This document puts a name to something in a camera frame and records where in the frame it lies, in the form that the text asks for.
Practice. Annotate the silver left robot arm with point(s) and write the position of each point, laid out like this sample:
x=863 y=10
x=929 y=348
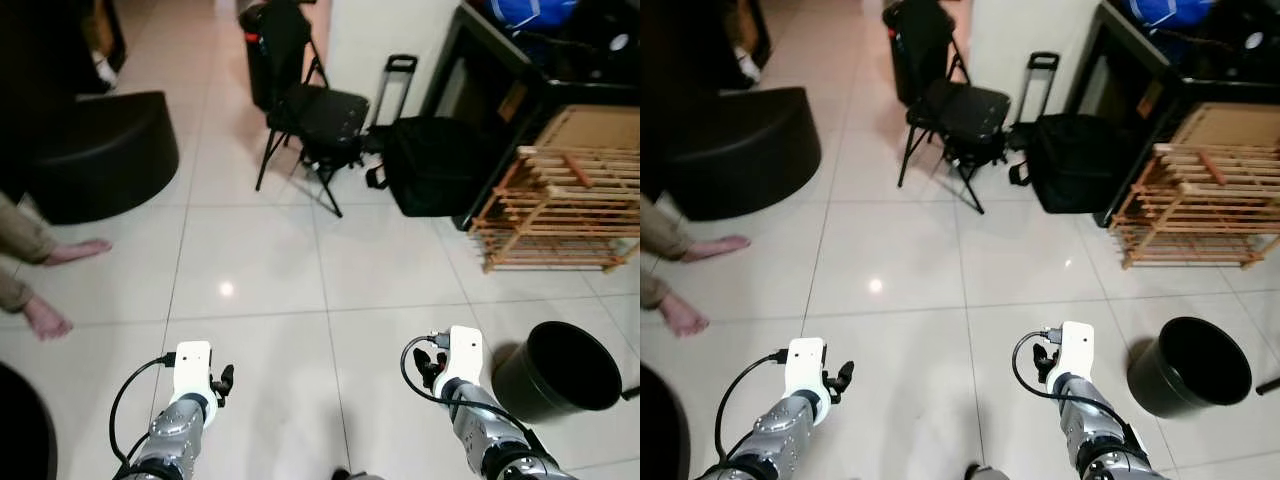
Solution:
x=175 y=440
x=785 y=435

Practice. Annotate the black round rubbish bin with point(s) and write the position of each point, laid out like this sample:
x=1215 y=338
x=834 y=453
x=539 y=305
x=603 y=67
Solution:
x=555 y=375
x=1190 y=370

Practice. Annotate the tall black bin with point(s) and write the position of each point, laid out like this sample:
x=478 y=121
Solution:
x=258 y=70
x=898 y=65

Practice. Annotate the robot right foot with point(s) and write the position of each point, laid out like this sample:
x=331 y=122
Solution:
x=365 y=475
x=988 y=473

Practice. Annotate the person's bare foot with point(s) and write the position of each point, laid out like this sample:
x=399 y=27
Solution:
x=685 y=316
x=48 y=320
x=718 y=247
x=78 y=252

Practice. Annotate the black round object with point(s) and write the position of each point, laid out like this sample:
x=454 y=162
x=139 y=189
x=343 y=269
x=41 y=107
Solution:
x=22 y=430
x=660 y=430

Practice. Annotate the black trolley bag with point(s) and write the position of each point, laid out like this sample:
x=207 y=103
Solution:
x=1075 y=160
x=435 y=165

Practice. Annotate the wooden slatted shoe rack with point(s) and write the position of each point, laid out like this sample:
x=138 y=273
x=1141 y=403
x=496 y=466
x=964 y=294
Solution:
x=1200 y=195
x=560 y=200

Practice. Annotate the black backpack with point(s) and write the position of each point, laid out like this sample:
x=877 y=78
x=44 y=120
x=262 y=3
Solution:
x=330 y=150
x=970 y=147

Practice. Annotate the black round ottoman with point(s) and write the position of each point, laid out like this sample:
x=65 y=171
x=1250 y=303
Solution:
x=105 y=155
x=745 y=150

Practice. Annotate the black folding chair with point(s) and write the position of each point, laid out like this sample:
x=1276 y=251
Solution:
x=325 y=115
x=965 y=108

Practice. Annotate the black shelf cabinet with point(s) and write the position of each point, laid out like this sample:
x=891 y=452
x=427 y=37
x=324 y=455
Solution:
x=490 y=90
x=1130 y=88

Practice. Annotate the brown cardboard box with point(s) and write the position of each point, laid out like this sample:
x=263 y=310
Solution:
x=595 y=128
x=1235 y=125

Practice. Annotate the white shoe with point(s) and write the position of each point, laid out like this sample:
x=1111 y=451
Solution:
x=748 y=65
x=106 y=68

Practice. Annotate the blue bag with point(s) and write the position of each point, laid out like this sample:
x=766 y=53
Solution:
x=530 y=12
x=1170 y=10

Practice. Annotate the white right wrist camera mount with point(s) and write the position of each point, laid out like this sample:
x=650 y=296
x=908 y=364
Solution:
x=465 y=352
x=1076 y=348

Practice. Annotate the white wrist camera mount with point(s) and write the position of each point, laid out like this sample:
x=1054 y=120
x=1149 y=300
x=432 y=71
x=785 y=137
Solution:
x=803 y=362
x=1076 y=348
x=192 y=365
x=465 y=352

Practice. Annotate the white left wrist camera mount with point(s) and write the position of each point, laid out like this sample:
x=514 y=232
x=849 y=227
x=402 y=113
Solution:
x=192 y=365
x=803 y=362

